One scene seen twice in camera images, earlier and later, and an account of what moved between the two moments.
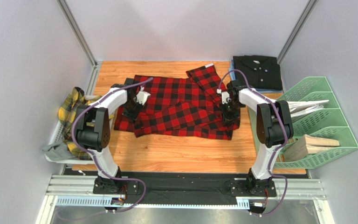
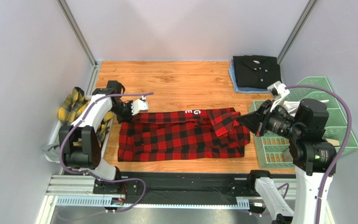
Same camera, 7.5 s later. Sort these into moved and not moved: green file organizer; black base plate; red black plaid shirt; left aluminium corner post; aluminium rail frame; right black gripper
Moved: right black gripper; red black plaid shirt
Not moved: green file organizer; black base plate; left aluminium corner post; aluminium rail frame
